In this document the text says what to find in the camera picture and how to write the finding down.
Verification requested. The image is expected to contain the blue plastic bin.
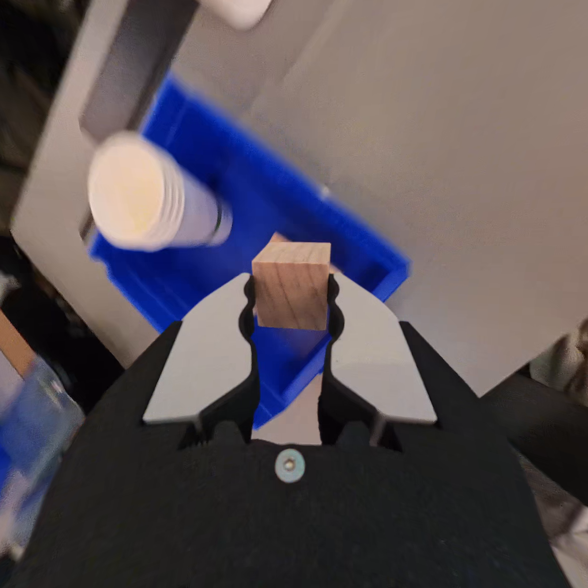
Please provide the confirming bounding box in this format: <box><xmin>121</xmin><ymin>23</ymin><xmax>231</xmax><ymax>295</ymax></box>
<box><xmin>87</xmin><ymin>69</ymin><xmax>412</xmax><ymax>430</ymax></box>
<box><xmin>0</xmin><ymin>358</ymin><xmax>86</xmax><ymax>552</ymax></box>

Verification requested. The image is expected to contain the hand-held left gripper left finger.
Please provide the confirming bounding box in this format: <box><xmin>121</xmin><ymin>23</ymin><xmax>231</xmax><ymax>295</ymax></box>
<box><xmin>142</xmin><ymin>273</ymin><xmax>261</xmax><ymax>444</ymax></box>

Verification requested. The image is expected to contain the person's leg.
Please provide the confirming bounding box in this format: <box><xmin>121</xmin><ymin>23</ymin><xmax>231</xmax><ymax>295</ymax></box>
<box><xmin>480</xmin><ymin>372</ymin><xmax>588</xmax><ymax>499</ymax></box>

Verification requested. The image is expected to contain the white folding stand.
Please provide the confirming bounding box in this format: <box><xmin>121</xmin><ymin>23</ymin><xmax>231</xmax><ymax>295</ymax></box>
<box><xmin>202</xmin><ymin>0</ymin><xmax>274</xmax><ymax>31</ymax></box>

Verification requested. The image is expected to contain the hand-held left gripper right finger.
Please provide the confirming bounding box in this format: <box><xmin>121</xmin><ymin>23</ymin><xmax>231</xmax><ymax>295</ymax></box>
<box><xmin>319</xmin><ymin>273</ymin><xmax>438</xmax><ymax>446</ymax></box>

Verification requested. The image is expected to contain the brown cardboard panel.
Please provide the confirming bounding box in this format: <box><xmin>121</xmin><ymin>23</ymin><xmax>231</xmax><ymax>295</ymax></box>
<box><xmin>0</xmin><ymin>310</ymin><xmax>36</xmax><ymax>378</ymax></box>

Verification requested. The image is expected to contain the stack of white paper cups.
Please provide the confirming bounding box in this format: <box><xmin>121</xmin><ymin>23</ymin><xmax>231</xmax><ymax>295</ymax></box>
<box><xmin>87</xmin><ymin>131</ymin><xmax>233</xmax><ymax>252</ymax></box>

